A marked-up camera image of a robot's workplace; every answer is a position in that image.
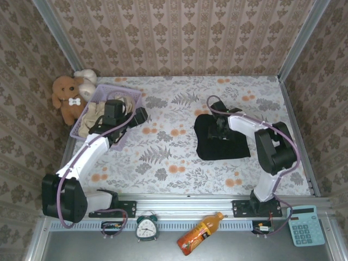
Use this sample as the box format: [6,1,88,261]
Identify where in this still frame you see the black trousers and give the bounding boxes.
[194,113,251,161]

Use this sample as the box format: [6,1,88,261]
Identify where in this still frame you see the beige garment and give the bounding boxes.
[78,94,136,138]

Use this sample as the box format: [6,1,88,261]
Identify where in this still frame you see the purple plastic basket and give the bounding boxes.
[70,83,144,152]

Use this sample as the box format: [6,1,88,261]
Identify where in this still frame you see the white plush toy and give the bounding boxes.
[73,69,98,101]

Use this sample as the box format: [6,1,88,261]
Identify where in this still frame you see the floral tablecloth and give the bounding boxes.
[62,76,312,196]

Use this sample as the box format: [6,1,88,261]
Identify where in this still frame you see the brown plush dog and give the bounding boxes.
[51,75,88,126]

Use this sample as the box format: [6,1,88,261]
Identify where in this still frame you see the small electronics board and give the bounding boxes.
[101,221,123,236]
[252,220,275,235]

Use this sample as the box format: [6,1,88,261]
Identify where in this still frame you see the green alarm clock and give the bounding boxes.
[135,210,159,243]

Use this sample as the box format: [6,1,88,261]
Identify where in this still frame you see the orange juice bottle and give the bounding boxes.
[176,211,225,256]

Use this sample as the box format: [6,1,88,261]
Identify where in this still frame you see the grey metal shelf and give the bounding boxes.
[24,214,348,261]

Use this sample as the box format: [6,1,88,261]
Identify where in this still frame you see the light blue calculator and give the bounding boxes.
[285,204,326,247]

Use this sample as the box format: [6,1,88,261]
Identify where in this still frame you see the aluminium table side rail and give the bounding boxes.
[279,80,321,196]
[51,137,77,198]

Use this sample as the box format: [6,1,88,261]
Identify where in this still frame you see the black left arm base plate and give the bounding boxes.
[89,200,137,218]

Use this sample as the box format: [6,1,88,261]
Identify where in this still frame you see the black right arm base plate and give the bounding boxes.
[232,199,283,218]

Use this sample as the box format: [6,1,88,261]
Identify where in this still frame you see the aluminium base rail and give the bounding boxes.
[40,193,332,218]

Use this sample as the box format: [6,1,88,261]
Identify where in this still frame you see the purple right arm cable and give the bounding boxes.
[206,95,302,240]

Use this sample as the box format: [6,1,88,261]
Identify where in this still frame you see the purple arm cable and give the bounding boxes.
[206,95,302,240]
[55,91,136,240]

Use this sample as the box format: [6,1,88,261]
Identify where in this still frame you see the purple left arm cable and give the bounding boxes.
[55,91,136,240]

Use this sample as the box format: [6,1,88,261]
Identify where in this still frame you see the slotted grey cable duct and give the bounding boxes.
[50,220,272,232]

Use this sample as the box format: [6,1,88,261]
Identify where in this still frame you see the aluminium corner post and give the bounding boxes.
[32,0,84,72]
[277,0,331,81]

